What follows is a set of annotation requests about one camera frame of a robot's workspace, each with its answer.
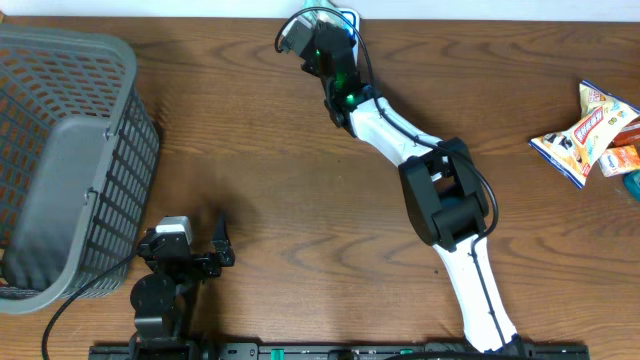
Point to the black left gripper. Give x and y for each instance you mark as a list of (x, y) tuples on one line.
[(211, 266)]

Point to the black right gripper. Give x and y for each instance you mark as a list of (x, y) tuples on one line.
[(306, 65)]

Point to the large white snack bag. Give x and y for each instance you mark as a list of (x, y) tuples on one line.
[(573, 152)]

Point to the red snack packet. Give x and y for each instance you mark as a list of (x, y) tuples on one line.
[(628, 135)]

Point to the teal mouthwash bottle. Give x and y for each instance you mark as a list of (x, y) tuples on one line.
[(632, 184)]

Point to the teal wet wipes packet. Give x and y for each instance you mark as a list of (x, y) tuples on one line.
[(321, 11)]

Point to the white barcode scanner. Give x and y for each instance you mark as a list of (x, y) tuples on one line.
[(354, 22)]

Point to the dark grey plastic basket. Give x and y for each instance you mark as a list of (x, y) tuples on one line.
[(78, 156)]

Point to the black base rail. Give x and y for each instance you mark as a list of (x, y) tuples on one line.
[(253, 351)]

